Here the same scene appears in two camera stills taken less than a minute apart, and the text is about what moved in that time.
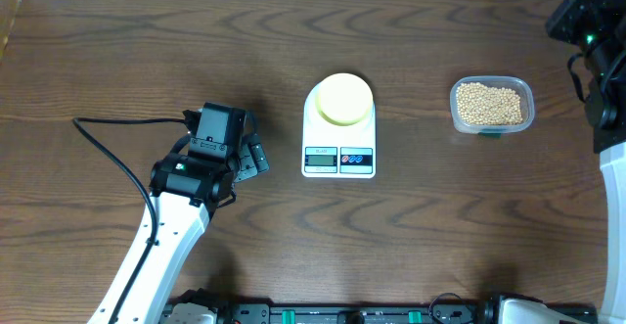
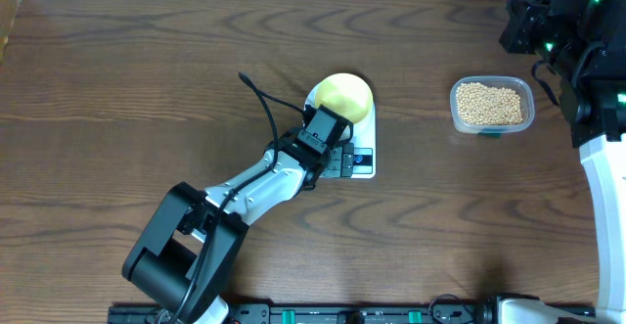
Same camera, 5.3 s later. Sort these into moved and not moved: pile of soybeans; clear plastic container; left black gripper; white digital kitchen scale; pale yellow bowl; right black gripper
Moved: left black gripper; right black gripper
Not moved: clear plastic container; pile of soybeans; white digital kitchen scale; pale yellow bowl
